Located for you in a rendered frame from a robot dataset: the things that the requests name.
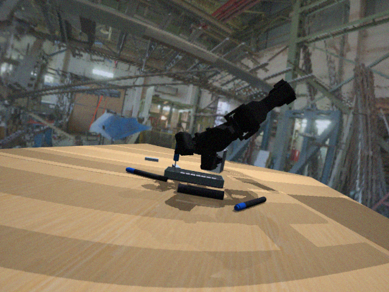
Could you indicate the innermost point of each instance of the dark grey keyboard with letter keys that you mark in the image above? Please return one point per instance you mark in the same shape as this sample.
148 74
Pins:
194 177

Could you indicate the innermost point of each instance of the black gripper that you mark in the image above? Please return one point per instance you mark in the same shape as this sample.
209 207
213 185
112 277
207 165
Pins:
186 145

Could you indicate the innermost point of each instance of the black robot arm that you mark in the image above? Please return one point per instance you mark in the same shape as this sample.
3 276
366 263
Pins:
247 118

